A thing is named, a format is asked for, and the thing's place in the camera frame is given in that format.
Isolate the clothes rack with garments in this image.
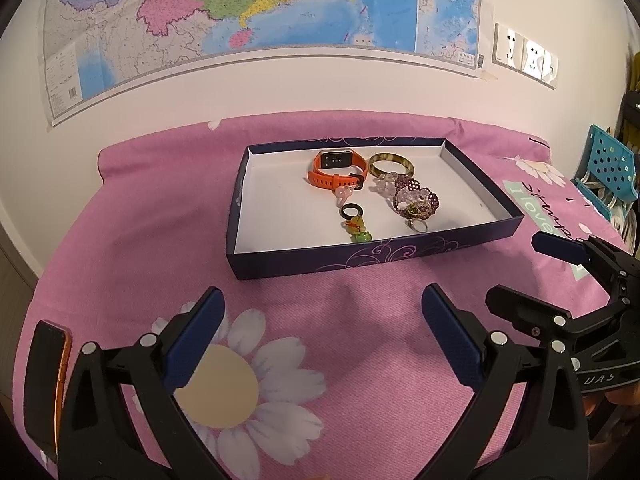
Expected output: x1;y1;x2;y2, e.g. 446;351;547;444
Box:
618;52;640;154

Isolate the tortoiseshell bangle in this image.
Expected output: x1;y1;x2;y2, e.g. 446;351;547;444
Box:
368;152;416;179

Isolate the white wall socket middle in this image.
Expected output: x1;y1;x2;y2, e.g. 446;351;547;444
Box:
521;38;546;80

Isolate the blue perforated plastic chair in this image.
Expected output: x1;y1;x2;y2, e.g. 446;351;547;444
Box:
573;125;638;222

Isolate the dark red beaded bracelet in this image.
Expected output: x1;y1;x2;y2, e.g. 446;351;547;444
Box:
391;174;442;221

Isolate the orange smart watch band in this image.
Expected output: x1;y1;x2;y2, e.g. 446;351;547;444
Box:
307;148;369;191

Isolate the dark blue shallow box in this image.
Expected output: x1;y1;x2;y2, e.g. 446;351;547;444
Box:
226;138;523;280

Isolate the white wall switch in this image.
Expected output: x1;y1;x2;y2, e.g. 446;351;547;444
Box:
540;50;559;89

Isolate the pink floral bed sheet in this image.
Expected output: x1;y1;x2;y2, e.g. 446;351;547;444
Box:
13;112;620;479

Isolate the colourful wall map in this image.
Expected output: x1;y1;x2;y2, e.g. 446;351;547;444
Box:
41;0;492;124

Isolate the white wall socket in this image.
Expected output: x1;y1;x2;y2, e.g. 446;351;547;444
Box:
521;38;546;80
492;23;525;72

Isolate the person's right hand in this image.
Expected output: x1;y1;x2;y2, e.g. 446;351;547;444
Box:
582;382;640;415

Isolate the clear crystal bead bracelet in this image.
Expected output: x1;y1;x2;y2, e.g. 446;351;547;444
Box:
369;173;417;201

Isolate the orange edged smartphone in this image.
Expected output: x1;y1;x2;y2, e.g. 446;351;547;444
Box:
23;320;72;463

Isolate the pink plastic clip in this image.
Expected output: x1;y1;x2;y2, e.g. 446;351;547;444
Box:
334;185;355;208

